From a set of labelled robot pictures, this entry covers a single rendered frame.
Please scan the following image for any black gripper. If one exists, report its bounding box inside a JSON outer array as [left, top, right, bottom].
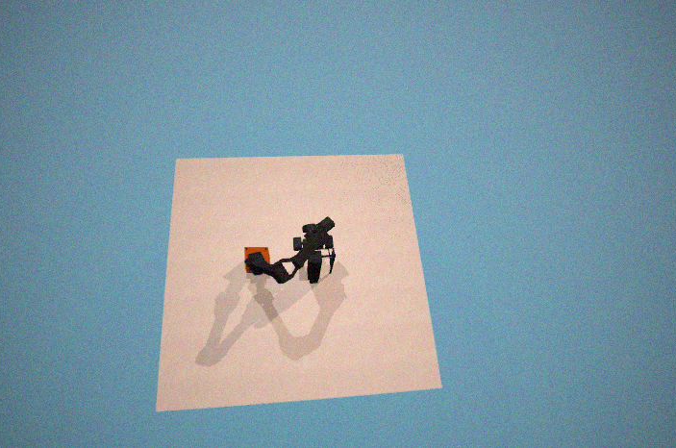
[[293, 236, 334, 251]]

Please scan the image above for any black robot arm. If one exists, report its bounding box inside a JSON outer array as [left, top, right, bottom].
[[244, 216, 335, 284]]

